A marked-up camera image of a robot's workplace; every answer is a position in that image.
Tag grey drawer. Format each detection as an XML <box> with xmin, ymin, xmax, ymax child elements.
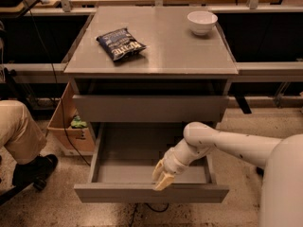
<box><xmin>74</xmin><ymin>123</ymin><xmax>229</xmax><ymax>203</ymax></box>
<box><xmin>73</xmin><ymin>95</ymin><xmax>228</xmax><ymax>123</ymax></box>

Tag black office chair base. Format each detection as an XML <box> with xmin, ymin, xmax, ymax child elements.
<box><xmin>0</xmin><ymin>179</ymin><xmax>46</xmax><ymax>206</ymax></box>

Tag grey top drawer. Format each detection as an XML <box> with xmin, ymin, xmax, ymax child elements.
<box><xmin>73</xmin><ymin>95</ymin><xmax>228</xmax><ymax>123</ymax></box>

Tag grey drawer cabinet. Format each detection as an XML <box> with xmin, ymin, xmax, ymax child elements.
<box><xmin>63</xmin><ymin>6</ymin><xmax>240</xmax><ymax>128</ymax></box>

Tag green toy in box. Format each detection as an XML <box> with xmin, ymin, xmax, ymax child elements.
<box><xmin>70</xmin><ymin>115</ymin><xmax>87</xmax><ymax>129</ymax></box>

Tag blue chip bag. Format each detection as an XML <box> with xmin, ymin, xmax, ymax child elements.
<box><xmin>97</xmin><ymin>27</ymin><xmax>146</xmax><ymax>61</ymax></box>

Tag cardboard box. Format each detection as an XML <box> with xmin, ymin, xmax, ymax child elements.
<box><xmin>47</xmin><ymin>83</ymin><xmax>95</xmax><ymax>156</ymax></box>

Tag black floor cable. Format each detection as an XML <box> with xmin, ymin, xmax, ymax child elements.
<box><xmin>15</xmin><ymin>0</ymin><xmax>170</xmax><ymax>227</ymax></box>

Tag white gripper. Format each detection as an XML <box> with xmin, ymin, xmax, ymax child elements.
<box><xmin>151</xmin><ymin>148</ymin><xmax>188</xmax><ymax>191</ymax></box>

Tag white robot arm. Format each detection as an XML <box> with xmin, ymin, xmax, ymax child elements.
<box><xmin>152</xmin><ymin>122</ymin><xmax>303</xmax><ymax>227</ymax></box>

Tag white ceramic bowl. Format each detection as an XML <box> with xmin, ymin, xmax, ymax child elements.
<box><xmin>187</xmin><ymin>10</ymin><xmax>218</xmax><ymax>35</ymax></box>

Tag black shoe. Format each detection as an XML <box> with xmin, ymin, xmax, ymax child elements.
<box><xmin>12</xmin><ymin>154</ymin><xmax>58</xmax><ymax>186</ymax></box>

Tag person leg beige trousers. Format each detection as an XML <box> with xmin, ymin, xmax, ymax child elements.
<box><xmin>0</xmin><ymin>100</ymin><xmax>46</xmax><ymax>165</ymax></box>

